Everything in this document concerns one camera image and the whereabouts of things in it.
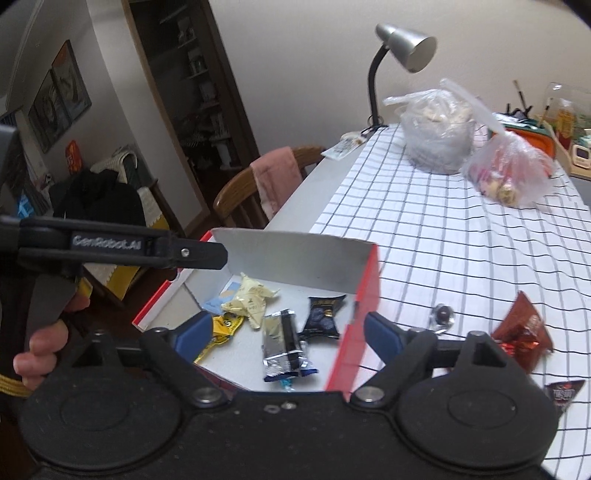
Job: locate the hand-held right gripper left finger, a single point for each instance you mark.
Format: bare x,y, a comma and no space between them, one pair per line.
196,330

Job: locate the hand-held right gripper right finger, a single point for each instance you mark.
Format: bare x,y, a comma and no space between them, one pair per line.
383,332

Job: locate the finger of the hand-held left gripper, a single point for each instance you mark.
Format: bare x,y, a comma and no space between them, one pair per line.
198,254

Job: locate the plain yellow snack packet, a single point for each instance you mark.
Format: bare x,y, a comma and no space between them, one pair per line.
205,354

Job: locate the light blue snack packet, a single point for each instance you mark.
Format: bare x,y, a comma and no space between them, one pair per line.
214,303

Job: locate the black snack packet gold print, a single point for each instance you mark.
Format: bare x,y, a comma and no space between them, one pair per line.
323,318

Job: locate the cream snack packet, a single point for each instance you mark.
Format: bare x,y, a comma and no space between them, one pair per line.
251,302

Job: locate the silver snack bar wrapper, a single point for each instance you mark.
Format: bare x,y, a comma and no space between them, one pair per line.
281,341

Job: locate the blue and white wrapper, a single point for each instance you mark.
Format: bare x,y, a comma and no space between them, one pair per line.
305,371

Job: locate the red and white cardboard box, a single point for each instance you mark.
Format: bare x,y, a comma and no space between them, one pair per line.
295,258

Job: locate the clear plastic bag pink snacks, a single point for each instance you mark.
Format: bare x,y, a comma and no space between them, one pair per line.
508,170

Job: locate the person's left hand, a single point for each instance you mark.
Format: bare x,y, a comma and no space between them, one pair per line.
44,344

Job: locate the yellow cartoon snack packet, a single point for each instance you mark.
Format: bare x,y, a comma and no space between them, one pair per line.
226,325

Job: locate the black garment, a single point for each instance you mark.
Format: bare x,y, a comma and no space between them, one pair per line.
97,198

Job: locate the round foil wrapped candy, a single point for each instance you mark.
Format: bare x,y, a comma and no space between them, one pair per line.
442,316

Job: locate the wooden chair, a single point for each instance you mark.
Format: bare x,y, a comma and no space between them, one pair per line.
235,194

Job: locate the yellow cloth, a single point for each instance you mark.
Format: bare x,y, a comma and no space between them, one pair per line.
120,281

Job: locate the small blue candy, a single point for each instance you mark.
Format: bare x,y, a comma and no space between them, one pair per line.
287,384

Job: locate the white woven chair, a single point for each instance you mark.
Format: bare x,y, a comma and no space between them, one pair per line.
124,161

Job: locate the white checkered tablecloth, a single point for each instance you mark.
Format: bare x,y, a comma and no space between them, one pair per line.
461,258

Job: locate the pink cloth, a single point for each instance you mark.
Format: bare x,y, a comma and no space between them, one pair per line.
277,180

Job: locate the red foil candy wrapper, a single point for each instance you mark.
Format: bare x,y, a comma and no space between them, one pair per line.
519,346

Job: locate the brown snack packet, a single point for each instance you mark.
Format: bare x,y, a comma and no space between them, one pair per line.
521,321

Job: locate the dark wooden bookshelf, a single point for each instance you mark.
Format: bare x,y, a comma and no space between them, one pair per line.
198,92

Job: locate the black snack packet red print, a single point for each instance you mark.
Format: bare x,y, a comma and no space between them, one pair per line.
563,394

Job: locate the clear plastic bag grey contents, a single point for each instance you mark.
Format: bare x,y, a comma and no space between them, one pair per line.
438,134

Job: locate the orange tray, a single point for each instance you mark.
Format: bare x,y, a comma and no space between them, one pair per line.
540,143

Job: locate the small pink timer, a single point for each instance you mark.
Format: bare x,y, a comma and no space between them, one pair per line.
581,154

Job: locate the clear plastic bottle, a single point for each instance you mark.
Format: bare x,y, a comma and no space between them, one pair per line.
565,110

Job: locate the silver desk lamp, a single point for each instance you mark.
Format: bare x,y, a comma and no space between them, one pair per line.
406,41

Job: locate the small framed wall picture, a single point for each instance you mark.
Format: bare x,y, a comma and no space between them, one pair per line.
44,113

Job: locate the large framed wall picture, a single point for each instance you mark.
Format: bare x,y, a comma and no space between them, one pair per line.
71,81

